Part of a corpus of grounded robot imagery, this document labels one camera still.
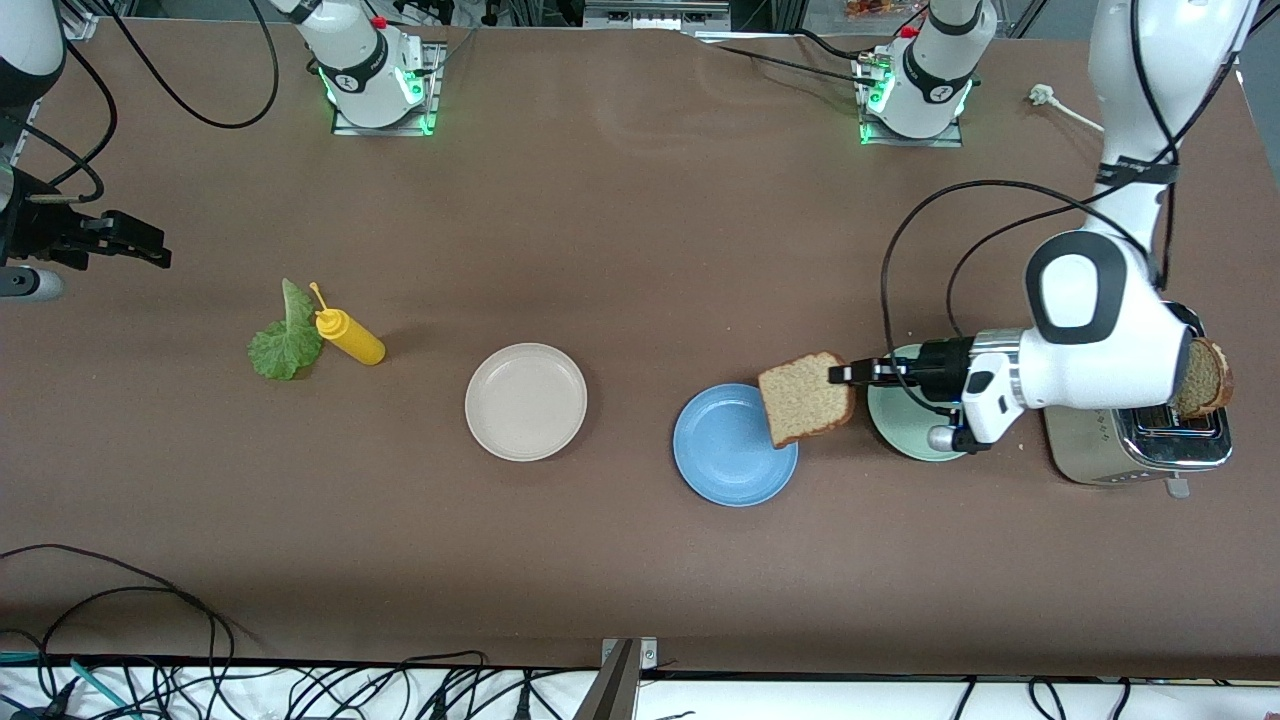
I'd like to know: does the brown bread slice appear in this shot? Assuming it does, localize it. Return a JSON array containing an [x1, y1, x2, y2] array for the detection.
[[1170, 337, 1235, 419], [757, 351, 857, 450]]

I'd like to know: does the green lettuce leaf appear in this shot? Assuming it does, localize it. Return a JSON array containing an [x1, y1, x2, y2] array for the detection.
[[247, 278, 324, 382]]

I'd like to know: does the light green plate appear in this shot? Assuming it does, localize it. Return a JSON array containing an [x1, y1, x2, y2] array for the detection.
[[866, 344, 976, 463]]

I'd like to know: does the blue plate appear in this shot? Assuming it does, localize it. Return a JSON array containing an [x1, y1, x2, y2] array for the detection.
[[672, 383, 800, 508]]

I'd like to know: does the cream white plate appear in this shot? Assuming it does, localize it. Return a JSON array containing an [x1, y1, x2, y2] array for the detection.
[[464, 343, 589, 463]]

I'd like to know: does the beige steel toaster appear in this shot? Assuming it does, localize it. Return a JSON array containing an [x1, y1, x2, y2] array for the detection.
[[1040, 300, 1234, 499]]

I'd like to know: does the yellow squeeze bottle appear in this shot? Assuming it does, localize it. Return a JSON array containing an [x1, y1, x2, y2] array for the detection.
[[308, 282, 387, 367]]

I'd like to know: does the grey power strip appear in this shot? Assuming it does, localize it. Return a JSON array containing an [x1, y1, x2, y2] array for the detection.
[[583, 0, 733, 31]]

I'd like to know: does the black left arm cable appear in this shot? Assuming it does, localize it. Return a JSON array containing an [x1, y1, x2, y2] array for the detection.
[[880, 0, 1246, 421]]

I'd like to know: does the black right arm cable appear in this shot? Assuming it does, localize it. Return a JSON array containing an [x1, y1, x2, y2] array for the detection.
[[0, 0, 281, 201]]

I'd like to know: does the white toaster power cord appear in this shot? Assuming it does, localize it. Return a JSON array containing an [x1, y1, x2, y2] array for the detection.
[[1030, 84, 1106, 133]]

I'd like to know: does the black cable on table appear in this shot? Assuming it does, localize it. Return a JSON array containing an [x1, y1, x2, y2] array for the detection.
[[0, 545, 241, 720]]

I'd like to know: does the black cable at arm base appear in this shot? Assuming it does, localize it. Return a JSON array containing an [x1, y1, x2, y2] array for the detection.
[[695, 25, 886, 86]]

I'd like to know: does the metal table edge bracket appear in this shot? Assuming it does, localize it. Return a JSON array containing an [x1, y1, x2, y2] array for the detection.
[[573, 637, 661, 720]]

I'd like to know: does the teal cable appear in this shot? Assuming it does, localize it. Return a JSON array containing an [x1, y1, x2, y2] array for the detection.
[[0, 652, 136, 720]]

